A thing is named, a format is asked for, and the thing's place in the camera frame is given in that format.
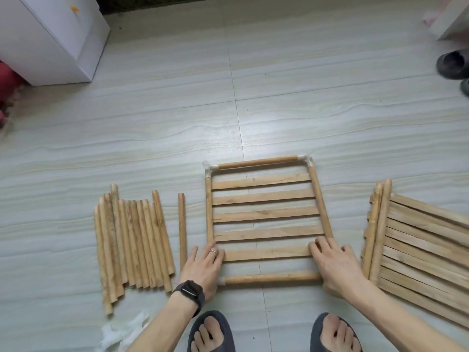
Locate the person's left hand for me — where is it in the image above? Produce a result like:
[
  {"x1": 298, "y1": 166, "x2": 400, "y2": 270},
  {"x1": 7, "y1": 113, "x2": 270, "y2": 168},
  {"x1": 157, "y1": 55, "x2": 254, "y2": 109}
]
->
[{"x1": 179, "y1": 244, "x2": 226, "y2": 298}]

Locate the person's right hand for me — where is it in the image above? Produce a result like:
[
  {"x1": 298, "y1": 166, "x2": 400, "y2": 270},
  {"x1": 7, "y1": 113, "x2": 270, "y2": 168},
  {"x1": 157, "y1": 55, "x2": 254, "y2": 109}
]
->
[{"x1": 308, "y1": 237, "x2": 367, "y2": 298}]

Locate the single wooden stick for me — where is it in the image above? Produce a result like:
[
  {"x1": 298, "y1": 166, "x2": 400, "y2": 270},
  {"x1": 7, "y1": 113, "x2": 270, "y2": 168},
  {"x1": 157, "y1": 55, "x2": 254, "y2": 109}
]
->
[
  {"x1": 217, "y1": 156, "x2": 300, "y2": 171},
  {"x1": 178, "y1": 193, "x2": 189, "y2": 273},
  {"x1": 222, "y1": 272, "x2": 322, "y2": 286}
]

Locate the pile of wooden dowels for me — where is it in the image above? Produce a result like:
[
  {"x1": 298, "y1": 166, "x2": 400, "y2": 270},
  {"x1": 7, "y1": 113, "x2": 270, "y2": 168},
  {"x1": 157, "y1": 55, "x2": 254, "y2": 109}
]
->
[{"x1": 93, "y1": 184, "x2": 177, "y2": 316}]

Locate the slatted wooden shelf panel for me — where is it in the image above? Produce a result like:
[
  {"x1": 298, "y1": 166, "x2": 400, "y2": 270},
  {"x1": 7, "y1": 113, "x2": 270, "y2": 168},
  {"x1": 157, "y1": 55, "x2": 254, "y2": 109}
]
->
[
  {"x1": 204, "y1": 165, "x2": 334, "y2": 264},
  {"x1": 361, "y1": 179, "x2": 469, "y2": 330}
]

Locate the pile of white connectors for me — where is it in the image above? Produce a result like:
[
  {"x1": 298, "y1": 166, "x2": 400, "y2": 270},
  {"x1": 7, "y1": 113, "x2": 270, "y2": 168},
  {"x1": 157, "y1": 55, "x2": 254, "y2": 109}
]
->
[{"x1": 97, "y1": 313, "x2": 151, "y2": 352}]

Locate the person's right forearm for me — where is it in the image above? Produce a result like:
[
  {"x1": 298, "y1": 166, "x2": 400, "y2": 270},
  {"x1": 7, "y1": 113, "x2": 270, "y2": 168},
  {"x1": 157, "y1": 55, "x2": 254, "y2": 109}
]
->
[{"x1": 344, "y1": 278, "x2": 469, "y2": 352}]

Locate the person's left forearm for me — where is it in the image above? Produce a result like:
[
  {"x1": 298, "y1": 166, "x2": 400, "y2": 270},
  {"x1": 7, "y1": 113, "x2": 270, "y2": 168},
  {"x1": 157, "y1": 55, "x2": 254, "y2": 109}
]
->
[{"x1": 128, "y1": 293, "x2": 197, "y2": 352}]

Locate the person's black sandal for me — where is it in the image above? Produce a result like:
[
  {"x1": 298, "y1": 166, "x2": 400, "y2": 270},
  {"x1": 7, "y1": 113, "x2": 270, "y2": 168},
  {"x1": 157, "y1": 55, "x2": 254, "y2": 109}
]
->
[
  {"x1": 309, "y1": 312, "x2": 363, "y2": 352},
  {"x1": 187, "y1": 310, "x2": 237, "y2": 352}
]

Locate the black smartwatch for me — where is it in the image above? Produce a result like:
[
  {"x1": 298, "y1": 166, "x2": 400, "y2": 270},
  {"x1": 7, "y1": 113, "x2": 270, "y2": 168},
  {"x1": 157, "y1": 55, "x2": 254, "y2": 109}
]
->
[{"x1": 173, "y1": 280, "x2": 206, "y2": 317}]

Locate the red fleece blanket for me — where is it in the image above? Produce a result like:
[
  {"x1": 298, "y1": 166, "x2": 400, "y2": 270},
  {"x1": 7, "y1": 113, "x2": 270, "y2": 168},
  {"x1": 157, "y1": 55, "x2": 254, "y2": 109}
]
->
[{"x1": 0, "y1": 61, "x2": 23, "y2": 129}]

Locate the white bed leg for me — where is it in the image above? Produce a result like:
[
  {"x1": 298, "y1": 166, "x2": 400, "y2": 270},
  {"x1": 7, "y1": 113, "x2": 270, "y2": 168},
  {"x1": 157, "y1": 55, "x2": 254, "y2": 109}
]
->
[{"x1": 424, "y1": 0, "x2": 469, "y2": 40}]

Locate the white box cabinet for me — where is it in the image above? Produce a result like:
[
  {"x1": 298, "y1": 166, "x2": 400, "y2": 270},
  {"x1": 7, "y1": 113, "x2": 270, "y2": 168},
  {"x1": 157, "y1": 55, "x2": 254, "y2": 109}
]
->
[{"x1": 0, "y1": 0, "x2": 111, "y2": 87}]

